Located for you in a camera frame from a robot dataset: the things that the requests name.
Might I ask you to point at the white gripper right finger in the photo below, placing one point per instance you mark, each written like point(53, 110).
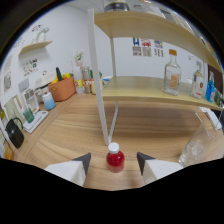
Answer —
point(156, 168)

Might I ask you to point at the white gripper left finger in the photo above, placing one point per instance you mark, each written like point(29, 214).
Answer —
point(71, 169)

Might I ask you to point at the small red liquid bottle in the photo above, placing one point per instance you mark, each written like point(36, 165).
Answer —
point(115, 161)

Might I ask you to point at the clear bottle with orange cap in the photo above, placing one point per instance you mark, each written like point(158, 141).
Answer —
point(171, 78)

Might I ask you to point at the small green cup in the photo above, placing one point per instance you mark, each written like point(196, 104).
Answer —
point(28, 115)

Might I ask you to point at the white and blue cup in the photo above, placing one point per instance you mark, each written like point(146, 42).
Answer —
point(49, 101)

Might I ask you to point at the clear glass with ice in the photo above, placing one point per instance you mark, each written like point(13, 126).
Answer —
point(195, 148)

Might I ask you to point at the white scale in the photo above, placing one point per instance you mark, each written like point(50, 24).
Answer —
point(36, 121)

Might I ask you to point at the black kettle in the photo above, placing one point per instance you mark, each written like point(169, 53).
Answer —
point(15, 135)

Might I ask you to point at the white notebook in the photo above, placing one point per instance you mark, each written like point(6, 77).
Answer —
point(211, 118)

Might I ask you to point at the white framed stand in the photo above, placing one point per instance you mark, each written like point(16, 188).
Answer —
point(31, 100)

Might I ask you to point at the two-tier wooden shelf rack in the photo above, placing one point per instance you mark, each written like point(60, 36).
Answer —
point(140, 88)

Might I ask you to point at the white appliance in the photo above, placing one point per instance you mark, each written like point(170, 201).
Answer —
point(45, 81)

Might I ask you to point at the glass jar of limes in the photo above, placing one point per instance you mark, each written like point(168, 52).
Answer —
point(218, 98)

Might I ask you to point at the blue liquid bottle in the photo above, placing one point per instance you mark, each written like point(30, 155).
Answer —
point(210, 90)

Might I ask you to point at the green toy cucumber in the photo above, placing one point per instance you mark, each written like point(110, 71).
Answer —
point(58, 74)

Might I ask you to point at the vase with white flowers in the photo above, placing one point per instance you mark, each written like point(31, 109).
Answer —
point(79, 58)

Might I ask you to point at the white figurine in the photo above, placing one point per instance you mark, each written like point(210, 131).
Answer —
point(42, 33)

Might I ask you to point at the tall black and yellow can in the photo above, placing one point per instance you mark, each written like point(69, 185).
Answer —
point(116, 6)

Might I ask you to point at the wall sticker sheet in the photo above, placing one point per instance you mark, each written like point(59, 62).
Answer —
point(30, 67)

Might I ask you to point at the colourful wall poster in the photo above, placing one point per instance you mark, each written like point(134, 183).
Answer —
point(158, 48)

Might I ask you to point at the red wall poster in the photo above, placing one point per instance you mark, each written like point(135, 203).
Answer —
point(146, 47)

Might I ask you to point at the blue wall poster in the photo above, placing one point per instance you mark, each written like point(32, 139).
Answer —
point(136, 46)

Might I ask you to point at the wooden wall shelf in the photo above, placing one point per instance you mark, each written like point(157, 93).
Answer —
point(35, 46)

